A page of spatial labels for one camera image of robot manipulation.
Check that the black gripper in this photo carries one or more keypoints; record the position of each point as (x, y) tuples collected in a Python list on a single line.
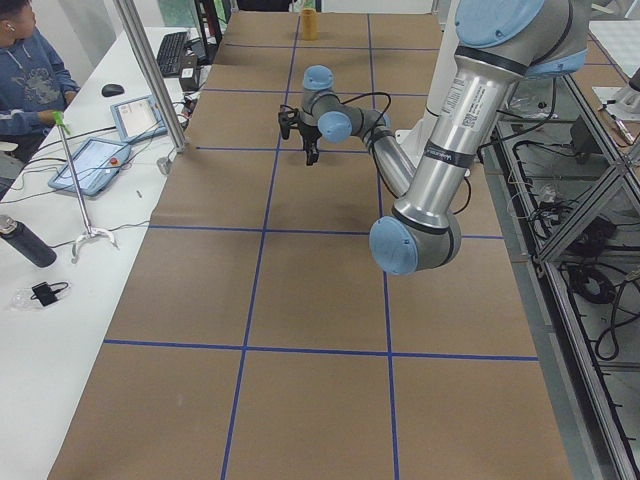
[(308, 137)]

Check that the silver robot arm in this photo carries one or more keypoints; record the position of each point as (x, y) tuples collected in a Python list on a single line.
[(499, 43)]

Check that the yellow bamboo cup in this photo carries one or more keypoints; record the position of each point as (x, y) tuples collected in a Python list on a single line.
[(309, 24)]

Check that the black keyboard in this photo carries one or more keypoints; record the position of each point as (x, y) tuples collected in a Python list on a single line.
[(170, 53)]

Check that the upper blue teach pendant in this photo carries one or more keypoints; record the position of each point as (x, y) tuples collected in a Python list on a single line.
[(138, 119)]

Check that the black computer mouse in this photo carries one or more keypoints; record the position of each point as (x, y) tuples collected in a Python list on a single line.
[(111, 90)]

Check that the metal reacher grabber tool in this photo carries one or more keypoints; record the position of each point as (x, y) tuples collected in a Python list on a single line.
[(91, 232)]

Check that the person in blue hoodie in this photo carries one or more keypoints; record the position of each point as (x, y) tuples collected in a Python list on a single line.
[(35, 82)]

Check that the black water bottle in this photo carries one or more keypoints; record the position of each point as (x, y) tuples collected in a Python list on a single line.
[(26, 242)]

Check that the small black adapter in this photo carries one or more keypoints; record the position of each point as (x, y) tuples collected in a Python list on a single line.
[(46, 293)]

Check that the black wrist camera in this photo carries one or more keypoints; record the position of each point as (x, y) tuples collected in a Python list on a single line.
[(288, 120)]

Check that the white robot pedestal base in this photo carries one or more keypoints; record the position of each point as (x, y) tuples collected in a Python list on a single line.
[(413, 141)]

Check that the aluminium frame post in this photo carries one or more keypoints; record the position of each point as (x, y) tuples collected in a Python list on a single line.
[(142, 51)]

